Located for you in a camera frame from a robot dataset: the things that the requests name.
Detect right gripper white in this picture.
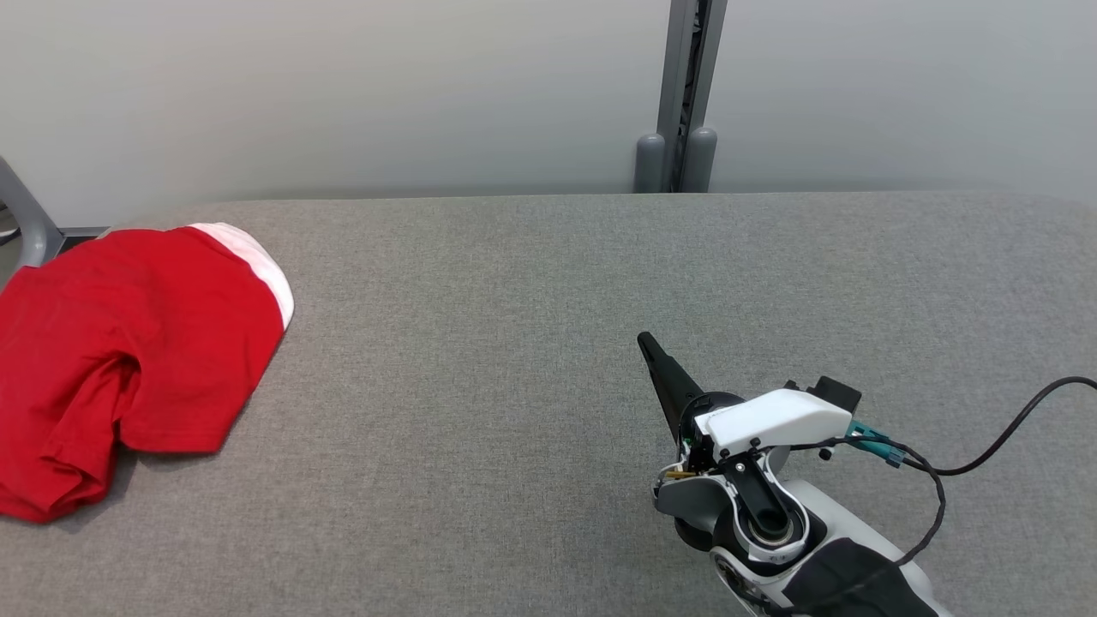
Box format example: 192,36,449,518
638,332,854,477

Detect red shorts with white hem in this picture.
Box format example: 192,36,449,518
0,223,295,453

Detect grey partition leg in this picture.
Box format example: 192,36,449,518
0,157,108,268

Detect grey partition post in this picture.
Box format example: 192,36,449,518
634,0,729,194

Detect right thin black cable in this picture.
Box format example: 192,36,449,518
788,435,948,614

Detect right black cable teal plug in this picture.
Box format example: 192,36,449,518
848,375,1097,477

